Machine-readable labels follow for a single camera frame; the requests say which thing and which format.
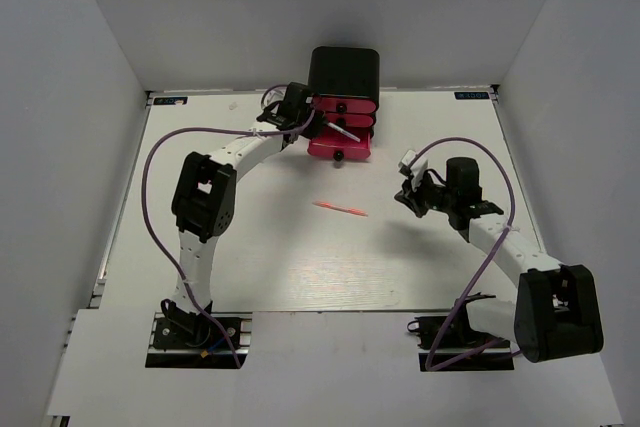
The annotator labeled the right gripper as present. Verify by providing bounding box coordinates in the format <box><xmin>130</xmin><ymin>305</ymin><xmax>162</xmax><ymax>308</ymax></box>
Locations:
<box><xmin>396</xmin><ymin>169</ymin><xmax>457</xmax><ymax>217</ymax></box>

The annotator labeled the orange highlighter pen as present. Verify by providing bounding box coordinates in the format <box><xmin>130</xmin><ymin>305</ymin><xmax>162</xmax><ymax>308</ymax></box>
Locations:
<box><xmin>312</xmin><ymin>201</ymin><xmax>369</xmax><ymax>217</ymax></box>

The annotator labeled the blue thin pen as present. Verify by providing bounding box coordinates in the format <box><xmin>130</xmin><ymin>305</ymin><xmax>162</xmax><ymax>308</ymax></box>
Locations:
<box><xmin>326</xmin><ymin>122</ymin><xmax>361</xmax><ymax>143</ymax></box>

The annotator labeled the pink top drawer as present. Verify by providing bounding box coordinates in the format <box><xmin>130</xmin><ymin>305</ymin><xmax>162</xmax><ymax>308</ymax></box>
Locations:
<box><xmin>314</xmin><ymin>97</ymin><xmax>378</xmax><ymax>115</ymax></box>

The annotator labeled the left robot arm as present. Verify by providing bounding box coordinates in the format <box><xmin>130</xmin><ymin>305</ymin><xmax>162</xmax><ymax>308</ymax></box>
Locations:
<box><xmin>161</xmin><ymin>82</ymin><xmax>324</xmax><ymax>346</ymax></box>

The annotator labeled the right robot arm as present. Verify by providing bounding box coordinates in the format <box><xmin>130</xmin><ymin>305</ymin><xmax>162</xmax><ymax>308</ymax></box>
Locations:
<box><xmin>395</xmin><ymin>157</ymin><xmax>604</xmax><ymax>363</ymax></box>

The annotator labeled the black drawer cabinet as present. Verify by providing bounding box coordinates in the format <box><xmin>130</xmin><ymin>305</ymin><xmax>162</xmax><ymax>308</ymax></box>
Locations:
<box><xmin>307</xmin><ymin>46</ymin><xmax>380</xmax><ymax>102</ymax></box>

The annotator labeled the right blue table label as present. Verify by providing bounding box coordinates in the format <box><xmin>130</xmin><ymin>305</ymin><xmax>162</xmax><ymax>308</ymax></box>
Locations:
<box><xmin>454</xmin><ymin>91</ymin><xmax>490</xmax><ymax>100</ymax></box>

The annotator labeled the blue table label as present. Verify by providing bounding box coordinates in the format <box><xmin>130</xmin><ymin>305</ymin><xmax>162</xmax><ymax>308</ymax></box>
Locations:
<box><xmin>454</xmin><ymin>91</ymin><xmax>490</xmax><ymax>100</ymax></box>
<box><xmin>153</xmin><ymin>96</ymin><xmax>188</xmax><ymax>106</ymax></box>

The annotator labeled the left blue table label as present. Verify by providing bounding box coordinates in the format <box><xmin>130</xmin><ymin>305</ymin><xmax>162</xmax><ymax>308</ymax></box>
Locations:
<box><xmin>153</xmin><ymin>96</ymin><xmax>188</xmax><ymax>106</ymax></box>

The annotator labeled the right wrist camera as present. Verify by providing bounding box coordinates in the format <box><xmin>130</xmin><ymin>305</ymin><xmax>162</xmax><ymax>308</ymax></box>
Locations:
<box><xmin>398</xmin><ymin>149</ymin><xmax>429</xmax><ymax>190</ymax></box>

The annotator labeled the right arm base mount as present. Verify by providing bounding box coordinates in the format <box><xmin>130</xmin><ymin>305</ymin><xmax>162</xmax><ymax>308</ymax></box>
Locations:
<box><xmin>406</xmin><ymin>307</ymin><xmax>515</xmax><ymax>372</ymax></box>

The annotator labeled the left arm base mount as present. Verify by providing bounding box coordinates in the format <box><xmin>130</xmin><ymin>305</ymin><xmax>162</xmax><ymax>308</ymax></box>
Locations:
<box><xmin>145</xmin><ymin>299</ymin><xmax>252</xmax><ymax>370</ymax></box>

